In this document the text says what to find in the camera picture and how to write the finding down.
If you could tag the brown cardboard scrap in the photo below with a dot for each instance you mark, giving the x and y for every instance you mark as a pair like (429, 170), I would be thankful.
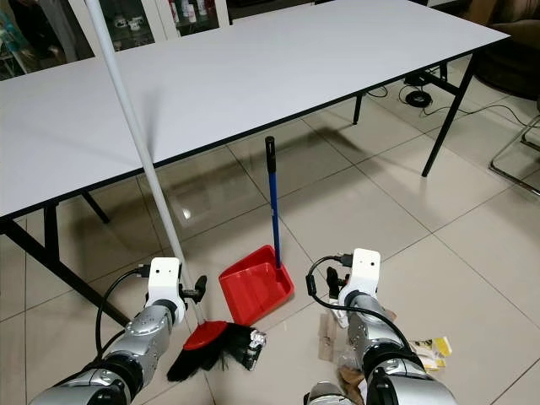
(329, 337)

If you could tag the white table black legs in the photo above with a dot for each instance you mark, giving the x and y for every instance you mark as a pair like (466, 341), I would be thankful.
(261, 76)

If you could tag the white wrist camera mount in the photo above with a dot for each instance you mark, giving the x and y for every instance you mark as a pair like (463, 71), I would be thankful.
(165, 283)
(365, 268)

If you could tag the small white carton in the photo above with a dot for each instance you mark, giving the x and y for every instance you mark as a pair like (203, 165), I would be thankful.
(337, 314)

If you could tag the brown armchair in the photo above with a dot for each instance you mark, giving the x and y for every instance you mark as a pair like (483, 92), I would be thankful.
(510, 59)

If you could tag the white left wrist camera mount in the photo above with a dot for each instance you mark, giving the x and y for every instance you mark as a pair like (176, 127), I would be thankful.
(165, 283)

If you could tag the chrome chair frame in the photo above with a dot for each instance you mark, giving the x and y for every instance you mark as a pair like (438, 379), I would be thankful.
(510, 164)

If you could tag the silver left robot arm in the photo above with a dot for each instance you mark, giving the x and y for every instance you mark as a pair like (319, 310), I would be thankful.
(135, 354)

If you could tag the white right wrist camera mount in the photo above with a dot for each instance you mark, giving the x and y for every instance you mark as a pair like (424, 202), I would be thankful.
(365, 268)

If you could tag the grey right robot leg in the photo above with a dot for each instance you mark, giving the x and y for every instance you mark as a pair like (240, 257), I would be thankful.
(329, 395)

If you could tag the yellow paper packet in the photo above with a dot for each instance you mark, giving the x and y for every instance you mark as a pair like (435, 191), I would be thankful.
(432, 350)

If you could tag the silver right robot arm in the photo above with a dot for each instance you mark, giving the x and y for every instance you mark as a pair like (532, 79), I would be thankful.
(388, 354)

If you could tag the crumpled silver black wrapper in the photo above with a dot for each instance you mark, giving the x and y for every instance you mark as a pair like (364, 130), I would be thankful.
(256, 348)

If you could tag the white glass-door cabinet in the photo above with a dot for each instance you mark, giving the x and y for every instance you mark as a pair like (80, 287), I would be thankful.
(160, 21)

